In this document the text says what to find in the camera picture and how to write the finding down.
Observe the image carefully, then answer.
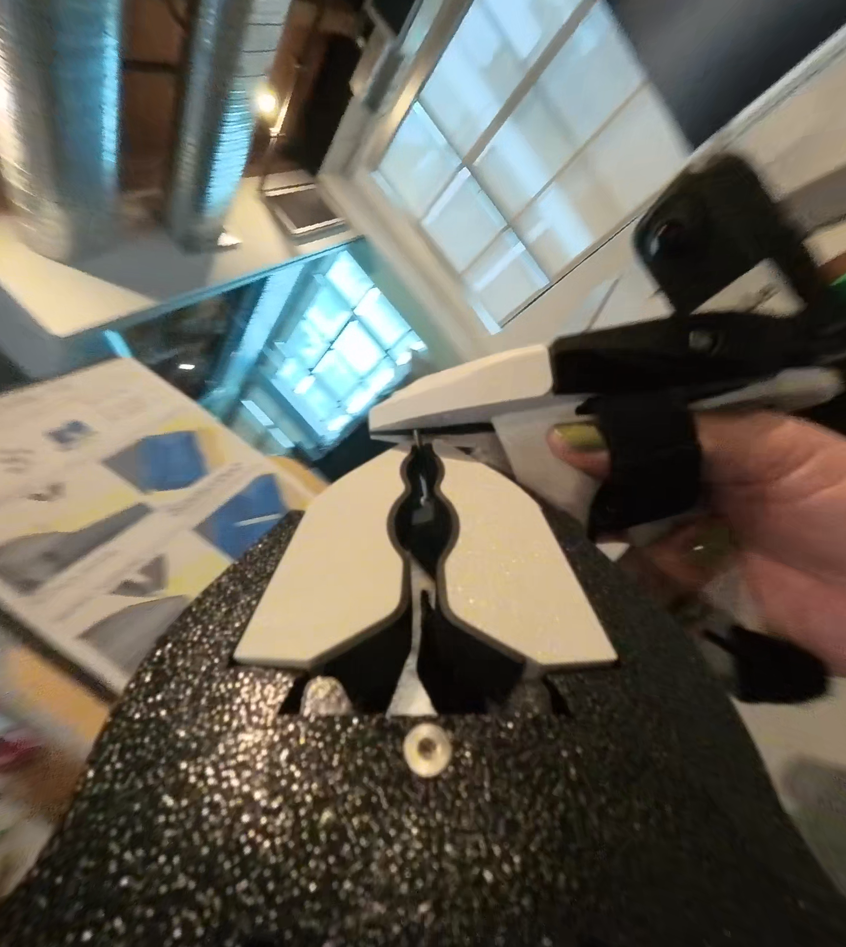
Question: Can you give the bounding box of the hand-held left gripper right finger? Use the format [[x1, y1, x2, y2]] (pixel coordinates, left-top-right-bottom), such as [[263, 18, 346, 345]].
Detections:
[[437, 456, 620, 673]]

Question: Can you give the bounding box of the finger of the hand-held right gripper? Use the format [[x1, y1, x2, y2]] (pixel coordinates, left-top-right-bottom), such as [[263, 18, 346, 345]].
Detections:
[[368, 343, 559, 453]]

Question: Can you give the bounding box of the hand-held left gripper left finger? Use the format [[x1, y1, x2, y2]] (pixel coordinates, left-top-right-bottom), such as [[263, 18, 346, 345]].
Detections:
[[233, 449, 424, 667]]

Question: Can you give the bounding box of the person's right hand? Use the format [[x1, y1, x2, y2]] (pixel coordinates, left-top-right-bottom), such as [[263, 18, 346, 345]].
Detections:
[[547, 413, 846, 682]]

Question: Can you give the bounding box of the blue lit window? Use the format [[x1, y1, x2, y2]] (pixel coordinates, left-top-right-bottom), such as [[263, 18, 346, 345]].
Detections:
[[234, 250, 427, 448]]

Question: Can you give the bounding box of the large white framed window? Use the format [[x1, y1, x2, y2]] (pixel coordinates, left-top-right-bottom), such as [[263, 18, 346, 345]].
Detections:
[[318, 0, 699, 335]]

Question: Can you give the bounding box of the white vent grille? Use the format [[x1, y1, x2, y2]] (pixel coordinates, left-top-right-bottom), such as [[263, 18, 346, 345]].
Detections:
[[264, 172, 346, 236]]

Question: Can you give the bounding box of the wall poster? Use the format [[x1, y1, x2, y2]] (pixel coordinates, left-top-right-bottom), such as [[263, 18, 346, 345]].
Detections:
[[0, 358, 317, 692]]

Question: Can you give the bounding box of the silver ventilation duct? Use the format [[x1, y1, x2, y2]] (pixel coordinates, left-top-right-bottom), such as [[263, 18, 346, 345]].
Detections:
[[0, 0, 124, 256], [163, 0, 272, 254]]

